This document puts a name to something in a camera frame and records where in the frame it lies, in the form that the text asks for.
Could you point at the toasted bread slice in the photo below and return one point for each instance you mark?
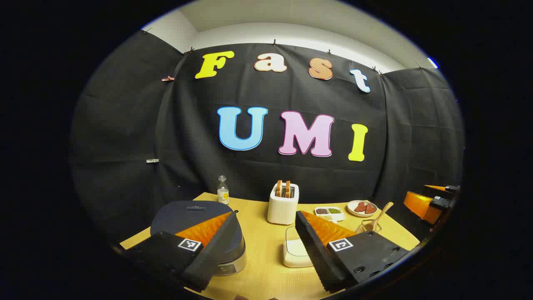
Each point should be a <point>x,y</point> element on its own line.
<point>287,188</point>
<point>278,188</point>

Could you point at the red heart-shaped meat piece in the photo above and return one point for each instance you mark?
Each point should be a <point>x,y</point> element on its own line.
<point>360,207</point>
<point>370,209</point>

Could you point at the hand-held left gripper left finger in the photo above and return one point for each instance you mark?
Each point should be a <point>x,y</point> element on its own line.
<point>216,246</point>

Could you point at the white toaster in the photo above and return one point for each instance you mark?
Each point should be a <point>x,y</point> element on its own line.
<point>282,210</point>

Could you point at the dark blue rice cooker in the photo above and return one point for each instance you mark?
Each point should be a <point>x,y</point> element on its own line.
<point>187,216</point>

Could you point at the round white plate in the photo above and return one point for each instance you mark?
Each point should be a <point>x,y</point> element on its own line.
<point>352,209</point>

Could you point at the wooden spoon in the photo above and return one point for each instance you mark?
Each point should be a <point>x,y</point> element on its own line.
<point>381,216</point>

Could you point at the white divided bean dish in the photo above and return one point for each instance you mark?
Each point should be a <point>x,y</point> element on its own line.
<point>329,213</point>

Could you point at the glass bottle yellow label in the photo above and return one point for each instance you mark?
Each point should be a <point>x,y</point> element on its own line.
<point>223,193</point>

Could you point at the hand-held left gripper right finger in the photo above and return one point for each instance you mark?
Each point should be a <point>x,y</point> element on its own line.
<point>312,246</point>

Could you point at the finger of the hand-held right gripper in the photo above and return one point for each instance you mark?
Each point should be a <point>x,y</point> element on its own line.
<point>420,206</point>
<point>447,189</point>

